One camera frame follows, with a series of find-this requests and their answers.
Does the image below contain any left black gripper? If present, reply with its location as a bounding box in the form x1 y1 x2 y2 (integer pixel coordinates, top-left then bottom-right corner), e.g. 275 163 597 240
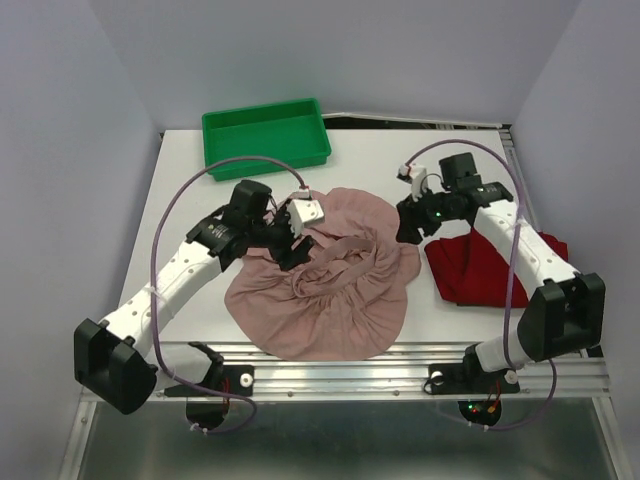
247 198 313 270

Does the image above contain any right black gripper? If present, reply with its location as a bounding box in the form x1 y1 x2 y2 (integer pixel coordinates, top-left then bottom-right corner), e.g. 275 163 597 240
394 181 457 244

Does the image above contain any pink skirt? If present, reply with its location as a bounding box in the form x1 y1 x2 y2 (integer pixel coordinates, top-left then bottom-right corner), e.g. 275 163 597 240
225 187 421 361

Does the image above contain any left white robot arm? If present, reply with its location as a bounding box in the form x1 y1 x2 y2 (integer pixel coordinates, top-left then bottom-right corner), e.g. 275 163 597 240
73 180 324 414

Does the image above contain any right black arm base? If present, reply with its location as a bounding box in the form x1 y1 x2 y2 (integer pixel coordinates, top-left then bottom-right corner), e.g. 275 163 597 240
422 345 520 428

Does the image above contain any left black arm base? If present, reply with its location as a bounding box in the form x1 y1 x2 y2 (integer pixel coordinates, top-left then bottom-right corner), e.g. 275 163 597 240
162 341 257 435

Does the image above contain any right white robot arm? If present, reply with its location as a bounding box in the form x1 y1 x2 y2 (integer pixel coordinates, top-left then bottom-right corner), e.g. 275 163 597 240
396 153 606 390

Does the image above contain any red folded skirt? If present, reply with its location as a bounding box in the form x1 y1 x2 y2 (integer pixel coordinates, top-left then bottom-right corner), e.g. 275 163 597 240
424 224 570 309

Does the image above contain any green plastic tray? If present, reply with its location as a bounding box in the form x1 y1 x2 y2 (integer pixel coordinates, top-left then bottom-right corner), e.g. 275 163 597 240
201 98 332 169

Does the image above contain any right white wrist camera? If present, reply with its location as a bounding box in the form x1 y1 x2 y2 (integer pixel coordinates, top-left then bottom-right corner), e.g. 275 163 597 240
397 164 428 201

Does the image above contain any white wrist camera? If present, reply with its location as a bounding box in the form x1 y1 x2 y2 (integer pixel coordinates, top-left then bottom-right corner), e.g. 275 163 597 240
286 199 325 237
397 164 428 201

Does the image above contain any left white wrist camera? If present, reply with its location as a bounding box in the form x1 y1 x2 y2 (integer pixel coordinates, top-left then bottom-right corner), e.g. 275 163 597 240
286 199 325 237

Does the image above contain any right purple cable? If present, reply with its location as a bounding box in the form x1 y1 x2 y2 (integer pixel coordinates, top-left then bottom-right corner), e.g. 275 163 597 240
405 139 558 432

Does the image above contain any purple cable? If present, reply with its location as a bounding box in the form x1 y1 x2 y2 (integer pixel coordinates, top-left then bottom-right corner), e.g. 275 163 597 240
405 139 558 432
155 156 312 435

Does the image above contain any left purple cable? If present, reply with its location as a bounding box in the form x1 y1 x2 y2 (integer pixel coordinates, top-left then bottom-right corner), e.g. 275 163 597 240
155 156 312 435

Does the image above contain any aluminium frame rail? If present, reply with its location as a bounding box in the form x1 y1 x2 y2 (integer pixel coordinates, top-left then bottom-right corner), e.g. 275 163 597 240
60 343 633 479

